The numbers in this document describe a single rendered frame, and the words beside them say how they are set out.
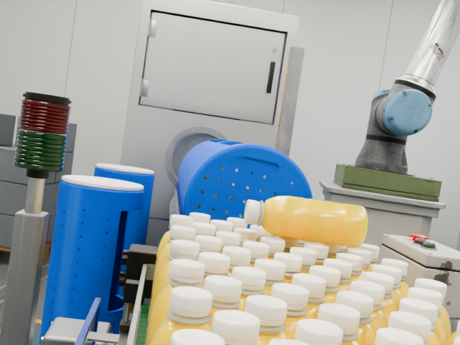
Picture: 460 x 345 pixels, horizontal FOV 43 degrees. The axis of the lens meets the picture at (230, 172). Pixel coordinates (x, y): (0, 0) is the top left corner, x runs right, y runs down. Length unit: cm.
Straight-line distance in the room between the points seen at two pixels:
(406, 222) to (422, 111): 30
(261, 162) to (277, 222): 36
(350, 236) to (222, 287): 40
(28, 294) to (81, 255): 112
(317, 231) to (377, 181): 76
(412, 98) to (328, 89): 499
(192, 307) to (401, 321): 20
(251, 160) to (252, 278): 63
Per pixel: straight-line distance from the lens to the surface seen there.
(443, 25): 167
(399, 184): 169
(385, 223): 165
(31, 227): 83
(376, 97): 176
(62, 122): 81
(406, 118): 159
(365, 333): 64
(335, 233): 95
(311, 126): 652
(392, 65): 668
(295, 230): 93
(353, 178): 167
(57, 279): 203
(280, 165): 127
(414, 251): 105
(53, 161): 81
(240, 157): 126
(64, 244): 199
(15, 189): 494
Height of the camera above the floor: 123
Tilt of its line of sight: 3 degrees down
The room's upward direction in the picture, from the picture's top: 8 degrees clockwise
